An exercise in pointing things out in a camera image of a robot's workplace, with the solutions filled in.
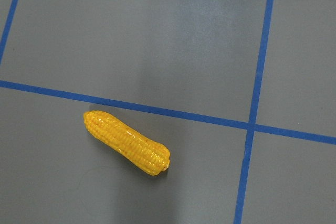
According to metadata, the yellow plastic corn cob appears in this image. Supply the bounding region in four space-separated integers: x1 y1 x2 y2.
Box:
83 110 170 176

